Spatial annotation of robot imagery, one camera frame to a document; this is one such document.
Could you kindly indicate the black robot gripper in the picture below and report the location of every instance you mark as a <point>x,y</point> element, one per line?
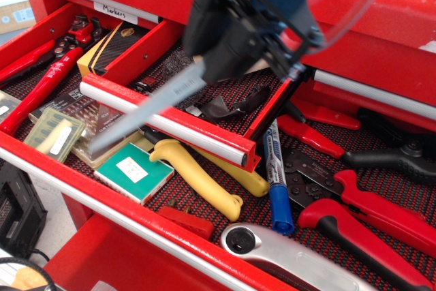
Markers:
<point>231,36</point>

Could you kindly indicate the grey orange Scotch scissors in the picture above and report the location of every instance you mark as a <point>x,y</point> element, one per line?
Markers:
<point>189,81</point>

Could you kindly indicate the small red open drawer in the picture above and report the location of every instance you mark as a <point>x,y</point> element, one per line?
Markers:
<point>226,119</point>

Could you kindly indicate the black tape scrap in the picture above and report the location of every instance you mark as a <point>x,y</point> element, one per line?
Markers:
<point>216,110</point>

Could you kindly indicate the white Markers label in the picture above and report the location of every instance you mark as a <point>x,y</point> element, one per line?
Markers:
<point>116,13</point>

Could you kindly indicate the small red black usb stick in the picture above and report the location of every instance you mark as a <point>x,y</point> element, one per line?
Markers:
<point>145,84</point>

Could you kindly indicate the black yellow box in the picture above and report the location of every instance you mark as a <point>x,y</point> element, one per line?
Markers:
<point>100,56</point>

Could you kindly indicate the red tool chest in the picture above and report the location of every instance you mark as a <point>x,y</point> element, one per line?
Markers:
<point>384,50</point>

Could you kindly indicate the clear drill bit case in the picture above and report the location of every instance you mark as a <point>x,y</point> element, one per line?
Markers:
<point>96,118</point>

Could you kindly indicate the green small box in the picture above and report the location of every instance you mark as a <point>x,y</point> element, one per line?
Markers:
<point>131,173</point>

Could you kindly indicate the blue whiteboard marker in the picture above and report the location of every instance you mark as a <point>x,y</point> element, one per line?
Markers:
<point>280,209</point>

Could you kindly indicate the small red flat tool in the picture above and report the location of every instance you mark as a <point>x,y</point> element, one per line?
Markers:
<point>196,225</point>

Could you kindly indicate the yellow-green plastic bit case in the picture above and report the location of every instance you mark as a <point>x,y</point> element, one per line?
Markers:
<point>55,134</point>

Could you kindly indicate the silver utility knife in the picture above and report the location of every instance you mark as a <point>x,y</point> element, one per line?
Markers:
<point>287,259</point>

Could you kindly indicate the black electronic device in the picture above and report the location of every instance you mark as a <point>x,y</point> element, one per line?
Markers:
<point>23,215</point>

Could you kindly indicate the yellow handled pliers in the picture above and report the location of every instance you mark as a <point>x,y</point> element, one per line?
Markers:
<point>172,151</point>

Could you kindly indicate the red wire stripper tool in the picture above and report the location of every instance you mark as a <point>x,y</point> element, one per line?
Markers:
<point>53,60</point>

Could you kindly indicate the red handled crimping tool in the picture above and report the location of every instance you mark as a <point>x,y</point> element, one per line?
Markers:
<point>333,204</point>

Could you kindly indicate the red black handled pliers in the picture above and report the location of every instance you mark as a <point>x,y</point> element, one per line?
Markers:
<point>412,154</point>

